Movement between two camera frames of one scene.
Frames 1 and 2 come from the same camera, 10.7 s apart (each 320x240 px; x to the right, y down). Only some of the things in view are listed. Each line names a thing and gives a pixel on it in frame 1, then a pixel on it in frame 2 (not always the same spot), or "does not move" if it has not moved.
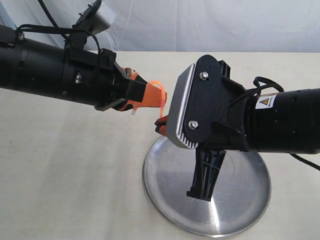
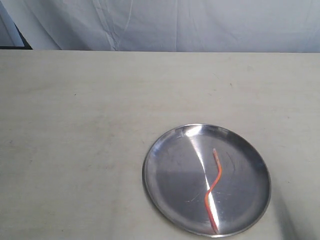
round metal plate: (239, 198) does not move
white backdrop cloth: (210, 26) does not move
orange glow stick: (156, 82) -> (212, 187)
